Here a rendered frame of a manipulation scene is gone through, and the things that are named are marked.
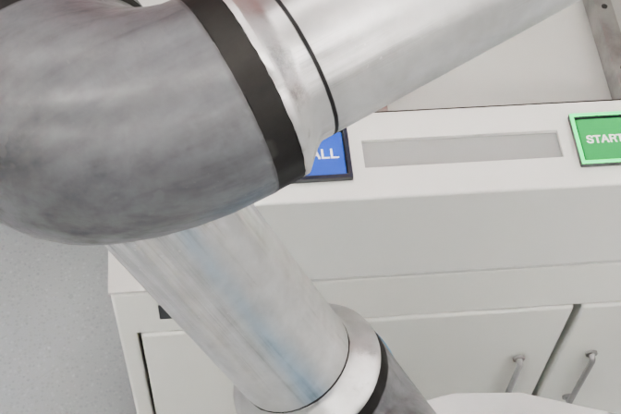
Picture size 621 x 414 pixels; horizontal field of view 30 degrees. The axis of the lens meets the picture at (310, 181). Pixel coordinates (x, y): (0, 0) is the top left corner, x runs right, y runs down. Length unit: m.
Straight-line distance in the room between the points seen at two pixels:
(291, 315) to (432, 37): 0.29
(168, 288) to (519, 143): 0.46
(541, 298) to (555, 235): 0.13
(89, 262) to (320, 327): 1.35
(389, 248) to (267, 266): 0.38
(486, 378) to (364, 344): 0.57
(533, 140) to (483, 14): 0.56
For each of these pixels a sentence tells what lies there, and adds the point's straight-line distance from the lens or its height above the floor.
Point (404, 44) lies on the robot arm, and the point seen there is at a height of 1.43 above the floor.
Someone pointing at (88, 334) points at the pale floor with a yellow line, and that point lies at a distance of 2.03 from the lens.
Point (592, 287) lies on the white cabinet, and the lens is 1.23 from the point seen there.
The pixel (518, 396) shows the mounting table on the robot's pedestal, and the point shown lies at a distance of 1.09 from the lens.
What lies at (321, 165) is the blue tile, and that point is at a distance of 1.02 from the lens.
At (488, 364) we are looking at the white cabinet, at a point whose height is 0.60.
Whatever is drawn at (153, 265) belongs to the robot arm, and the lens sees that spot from 0.68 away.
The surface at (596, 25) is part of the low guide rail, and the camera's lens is 1.34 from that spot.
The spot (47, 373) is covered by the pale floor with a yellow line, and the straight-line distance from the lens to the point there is 2.01.
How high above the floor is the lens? 1.80
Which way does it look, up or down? 56 degrees down
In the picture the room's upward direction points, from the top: 4 degrees clockwise
